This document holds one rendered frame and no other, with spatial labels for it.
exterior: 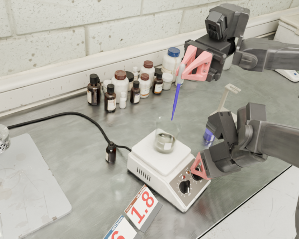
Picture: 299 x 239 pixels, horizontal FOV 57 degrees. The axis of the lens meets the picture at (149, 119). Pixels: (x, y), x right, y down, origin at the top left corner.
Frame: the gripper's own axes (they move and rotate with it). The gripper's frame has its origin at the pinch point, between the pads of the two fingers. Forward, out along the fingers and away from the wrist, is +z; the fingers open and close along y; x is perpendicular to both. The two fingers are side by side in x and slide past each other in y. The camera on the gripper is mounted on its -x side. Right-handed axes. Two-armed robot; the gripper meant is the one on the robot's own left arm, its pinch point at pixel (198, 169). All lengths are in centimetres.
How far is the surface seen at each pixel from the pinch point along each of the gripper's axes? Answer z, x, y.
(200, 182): 1.3, 3.5, -0.5
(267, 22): 15, -72, -91
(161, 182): 2.8, 1.3, 10.5
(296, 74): 4, -33, -75
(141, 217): 5.8, 8.2, 16.4
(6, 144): 8.9, -13.6, 43.1
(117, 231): 4.8, 9.5, 23.4
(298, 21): 2, -64, -96
